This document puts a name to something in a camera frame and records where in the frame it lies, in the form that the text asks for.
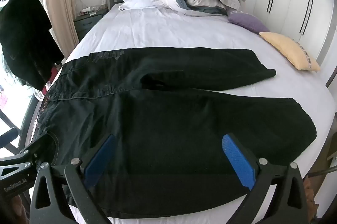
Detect bed with white sheet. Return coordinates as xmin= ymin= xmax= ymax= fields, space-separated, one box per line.
xmin=25 ymin=6 xmax=337 ymax=224

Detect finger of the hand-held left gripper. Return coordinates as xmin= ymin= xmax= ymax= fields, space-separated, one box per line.
xmin=16 ymin=133 xmax=58 ymax=164

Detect purple cushion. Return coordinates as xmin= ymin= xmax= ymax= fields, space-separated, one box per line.
xmin=228 ymin=10 xmax=270 ymax=35

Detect white pillow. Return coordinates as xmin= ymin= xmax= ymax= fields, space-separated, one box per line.
xmin=118 ymin=0 xmax=167 ymax=11

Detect yellow cushion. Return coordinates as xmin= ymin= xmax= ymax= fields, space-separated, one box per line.
xmin=259 ymin=31 xmax=321 ymax=72

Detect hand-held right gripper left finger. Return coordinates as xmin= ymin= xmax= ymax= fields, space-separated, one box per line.
xmin=29 ymin=134 xmax=116 ymax=224

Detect black pants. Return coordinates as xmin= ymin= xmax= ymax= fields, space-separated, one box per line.
xmin=35 ymin=47 xmax=317 ymax=218

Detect grey nightstand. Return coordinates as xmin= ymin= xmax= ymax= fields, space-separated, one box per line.
xmin=74 ymin=9 xmax=108 ymax=40

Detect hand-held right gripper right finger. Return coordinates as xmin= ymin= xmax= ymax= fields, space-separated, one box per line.
xmin=222 ymin=133 xmax=316 ymax=224

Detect black hanging garment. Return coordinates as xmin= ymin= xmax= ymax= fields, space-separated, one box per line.
xmin=0 ymin=0 xmax=65 ymax=92

